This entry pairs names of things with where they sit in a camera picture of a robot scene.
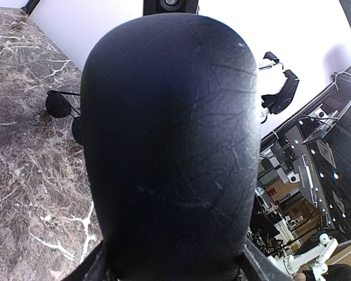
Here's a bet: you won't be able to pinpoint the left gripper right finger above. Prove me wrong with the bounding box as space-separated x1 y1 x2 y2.
239 238 292 281

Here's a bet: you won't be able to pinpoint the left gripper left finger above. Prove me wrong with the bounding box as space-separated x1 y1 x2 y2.
63 241 111 281

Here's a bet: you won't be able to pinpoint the black glasses case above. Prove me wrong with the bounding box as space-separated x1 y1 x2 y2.
81 13 260 280

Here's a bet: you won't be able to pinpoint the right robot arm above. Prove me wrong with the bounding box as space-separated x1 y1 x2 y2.
257 52 300 124

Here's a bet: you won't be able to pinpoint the black sunglasses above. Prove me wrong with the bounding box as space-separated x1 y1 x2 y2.
45 90 83 146

